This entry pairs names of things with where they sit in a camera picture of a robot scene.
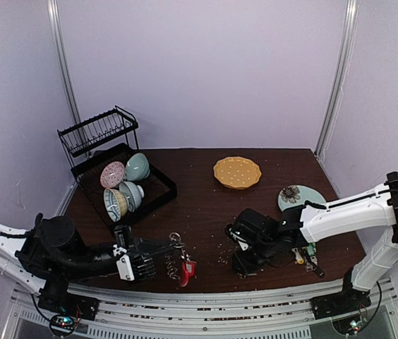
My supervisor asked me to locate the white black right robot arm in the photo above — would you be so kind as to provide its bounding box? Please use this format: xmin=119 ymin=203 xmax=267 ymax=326
xmin=226 ymin=172 xmax=398 ymax=319

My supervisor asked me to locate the pink patterned bowl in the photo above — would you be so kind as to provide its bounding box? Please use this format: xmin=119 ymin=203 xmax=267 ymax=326
xmin=100 ymin=161 xmax=126 ymax=189

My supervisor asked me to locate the black wire dish rack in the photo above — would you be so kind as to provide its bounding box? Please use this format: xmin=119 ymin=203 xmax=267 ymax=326
xmin=57 ymin=106 xmax=177 ymax=231

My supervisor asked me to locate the green ceramic bowl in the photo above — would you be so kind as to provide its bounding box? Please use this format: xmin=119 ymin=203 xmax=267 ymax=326
xmin=126 ymin=153 xmax=150 ymax=182

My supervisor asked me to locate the blue patterned bowl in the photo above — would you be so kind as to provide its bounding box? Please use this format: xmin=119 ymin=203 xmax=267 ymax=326
xmin=103 ymin=189 xmax=128 ymax=222

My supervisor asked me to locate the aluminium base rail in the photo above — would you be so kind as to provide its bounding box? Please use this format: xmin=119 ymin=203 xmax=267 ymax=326
xmin=3 ymin=277 xmax=398 ymax=339

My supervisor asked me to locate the aluminium frame post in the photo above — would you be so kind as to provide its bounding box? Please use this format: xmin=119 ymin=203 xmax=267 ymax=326
xmin=47 ymin=0 xmax=81 ymax=124
xmin=315 ymin=0 xmax=359 ymax=162

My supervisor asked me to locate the green key tag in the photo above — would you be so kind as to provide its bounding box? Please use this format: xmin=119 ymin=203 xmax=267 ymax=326
xmin=306 ymin=243 xmax=316 ymax=257

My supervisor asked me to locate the light blue flower plate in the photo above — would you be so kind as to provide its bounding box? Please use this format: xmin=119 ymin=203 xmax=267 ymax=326
xmin=277 ymin=185 xmax=326 ymax=211

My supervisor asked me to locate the yellow key tag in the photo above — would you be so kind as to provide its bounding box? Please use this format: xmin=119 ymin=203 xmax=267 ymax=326
xmin=292 ymin=248 xmax=304 ymax=265

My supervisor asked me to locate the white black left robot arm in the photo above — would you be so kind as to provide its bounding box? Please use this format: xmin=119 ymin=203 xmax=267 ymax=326
xmin=0 ymin=213 xmax=182 ymax=321

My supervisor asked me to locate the light blue bowl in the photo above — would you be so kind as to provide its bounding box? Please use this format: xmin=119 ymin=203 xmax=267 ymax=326
xmin=119 ymin=181 xmax=145 ymax=212

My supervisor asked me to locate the right aluminium frame post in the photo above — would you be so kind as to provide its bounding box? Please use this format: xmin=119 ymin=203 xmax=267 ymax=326
xmin=315 ymin=0 xmax=359 ymax=162

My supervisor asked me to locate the red handled key ring holder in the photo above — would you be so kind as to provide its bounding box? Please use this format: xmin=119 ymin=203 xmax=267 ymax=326
xmin=165 ymin=232 xmax=194 ymax=287

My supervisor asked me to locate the yellow dotted plate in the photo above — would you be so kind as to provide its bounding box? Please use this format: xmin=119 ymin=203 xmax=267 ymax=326
xmin=213 ymin=156 xmax=262 ymax=190

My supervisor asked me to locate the left aluminium frame post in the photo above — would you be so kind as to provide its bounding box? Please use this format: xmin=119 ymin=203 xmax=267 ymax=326
xmin=47 ymin=0 xmax=81 ymax=124

